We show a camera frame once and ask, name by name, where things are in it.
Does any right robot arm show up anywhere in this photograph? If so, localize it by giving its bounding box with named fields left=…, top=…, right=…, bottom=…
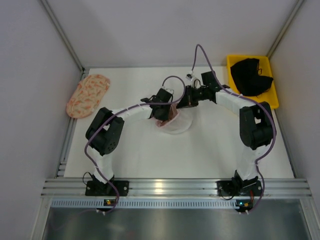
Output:
left=177, top=71, right=276, bottom=186

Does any yellow plastic tray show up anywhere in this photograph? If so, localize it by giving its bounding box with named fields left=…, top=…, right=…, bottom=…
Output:
left=226, top=55, right=279, bottom=109

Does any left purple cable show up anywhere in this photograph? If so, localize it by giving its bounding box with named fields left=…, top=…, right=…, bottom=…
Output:
left=84, top=75, right=186, bottom=215

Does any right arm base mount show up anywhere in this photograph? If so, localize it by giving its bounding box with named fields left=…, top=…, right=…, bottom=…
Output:
left=217, top=178, right=263, bottom=200

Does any black bra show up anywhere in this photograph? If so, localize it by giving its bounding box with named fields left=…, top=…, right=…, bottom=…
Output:
left=230, top=58, right=274, bottom=97

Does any perforated cable duct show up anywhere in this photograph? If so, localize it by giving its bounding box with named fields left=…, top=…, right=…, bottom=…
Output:
left=51, top=198, right=239, bottom=209

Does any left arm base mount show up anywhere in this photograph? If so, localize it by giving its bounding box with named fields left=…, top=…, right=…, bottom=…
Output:
left=85, top=180, right=130, bottom=197

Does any pink satin bra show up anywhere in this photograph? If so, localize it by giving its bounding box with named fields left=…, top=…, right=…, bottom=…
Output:
left=155, top=104, right=180, bottom=128

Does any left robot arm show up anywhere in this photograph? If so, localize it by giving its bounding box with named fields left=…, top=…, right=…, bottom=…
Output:
left=84, top=88, right=173, bottom=185

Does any aluminium frame rail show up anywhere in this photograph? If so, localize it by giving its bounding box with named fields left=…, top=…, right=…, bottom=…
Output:
left=40, top=178, right=312, bottom=199

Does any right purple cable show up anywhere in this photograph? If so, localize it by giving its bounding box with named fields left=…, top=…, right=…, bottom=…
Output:
left=191, top=44, right=277, bottom=215

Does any orange patterned laundry bag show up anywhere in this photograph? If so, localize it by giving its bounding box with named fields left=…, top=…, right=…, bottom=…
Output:
left=66, top=74, right=111, bottom=119

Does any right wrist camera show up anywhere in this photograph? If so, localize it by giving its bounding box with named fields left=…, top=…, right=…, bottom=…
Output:
left=185, top=73, right=197, bottom=82

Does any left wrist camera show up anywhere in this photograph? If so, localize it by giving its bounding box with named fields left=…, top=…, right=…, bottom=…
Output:
left=162, top=86, right=174, bottom=95

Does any purple cable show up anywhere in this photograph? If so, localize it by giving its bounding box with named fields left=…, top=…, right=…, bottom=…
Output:
left=84, top=75, right=186, bottom=215
left=191, top=44, right=277, bottom=215

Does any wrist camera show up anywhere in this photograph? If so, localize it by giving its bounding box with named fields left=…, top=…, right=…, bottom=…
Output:
left=162, top=86, right=174, bottom=95
left=185, top=73, right=197, bottom=82

